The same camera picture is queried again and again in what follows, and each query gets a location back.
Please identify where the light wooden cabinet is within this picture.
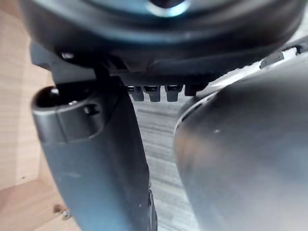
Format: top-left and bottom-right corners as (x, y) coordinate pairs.
(0, 0), (71, 231)

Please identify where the silver robot leg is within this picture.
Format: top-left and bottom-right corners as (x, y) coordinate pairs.
(173, 37), (308, 231)

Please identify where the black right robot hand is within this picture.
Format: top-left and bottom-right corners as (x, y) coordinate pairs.
(19, 0), (308, 231)

